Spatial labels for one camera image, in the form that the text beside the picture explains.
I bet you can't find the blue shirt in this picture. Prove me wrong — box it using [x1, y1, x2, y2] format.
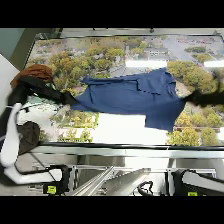
[70, 67, 186, 132]

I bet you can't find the dark brown garment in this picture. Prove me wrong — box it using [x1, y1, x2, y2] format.
[16, 121, 41, 156]

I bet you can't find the silver frame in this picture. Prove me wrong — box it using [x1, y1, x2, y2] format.
[19, 145, 224, 197]

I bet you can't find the black cable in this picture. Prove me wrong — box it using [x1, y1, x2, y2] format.
[136, 180, 155, 197]

